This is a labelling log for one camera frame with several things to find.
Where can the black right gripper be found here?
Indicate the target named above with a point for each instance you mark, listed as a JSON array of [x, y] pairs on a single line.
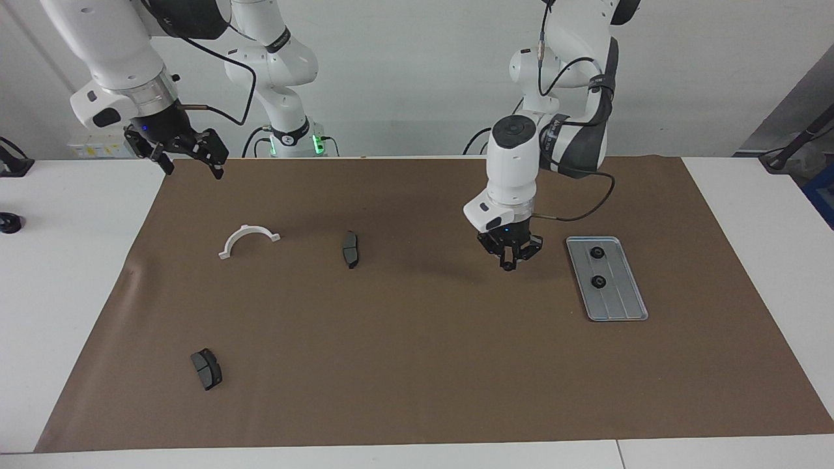
[[166, 127]]

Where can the black tripod stand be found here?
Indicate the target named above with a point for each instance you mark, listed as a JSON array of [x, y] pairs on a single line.
[[798, 140]]

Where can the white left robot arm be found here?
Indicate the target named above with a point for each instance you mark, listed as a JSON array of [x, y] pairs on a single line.
[[515, 169]]

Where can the black bearing gear silver centre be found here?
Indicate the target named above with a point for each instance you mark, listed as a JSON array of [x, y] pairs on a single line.
[[597, 281], [596, 253]]

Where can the small black round object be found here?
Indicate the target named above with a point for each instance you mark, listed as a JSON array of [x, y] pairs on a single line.
[[10, 223]]

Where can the white wall socket box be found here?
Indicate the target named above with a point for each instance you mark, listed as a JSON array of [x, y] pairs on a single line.
[[91, 146]]

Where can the short grey brake pad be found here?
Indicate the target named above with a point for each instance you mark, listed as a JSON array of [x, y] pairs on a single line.
[[207, 369]]

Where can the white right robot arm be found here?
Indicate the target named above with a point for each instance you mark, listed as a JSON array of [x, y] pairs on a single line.
[[111, 39]]

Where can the long grey brake pad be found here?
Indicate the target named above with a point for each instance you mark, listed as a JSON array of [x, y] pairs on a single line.
[[350, 249]]

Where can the small black bearing gear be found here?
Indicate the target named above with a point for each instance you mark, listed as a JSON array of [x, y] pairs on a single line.
[[509, 266]]

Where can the brown table mat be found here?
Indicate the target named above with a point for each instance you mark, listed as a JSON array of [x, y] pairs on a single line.
[[423, 358]]

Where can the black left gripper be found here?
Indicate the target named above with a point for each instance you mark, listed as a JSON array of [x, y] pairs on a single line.
[[511, 238]]

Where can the blue box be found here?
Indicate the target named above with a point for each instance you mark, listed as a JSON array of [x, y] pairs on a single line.
[[822, 195]]

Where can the silver metal tray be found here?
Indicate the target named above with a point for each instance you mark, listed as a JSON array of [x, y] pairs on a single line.
[[619, 299]]

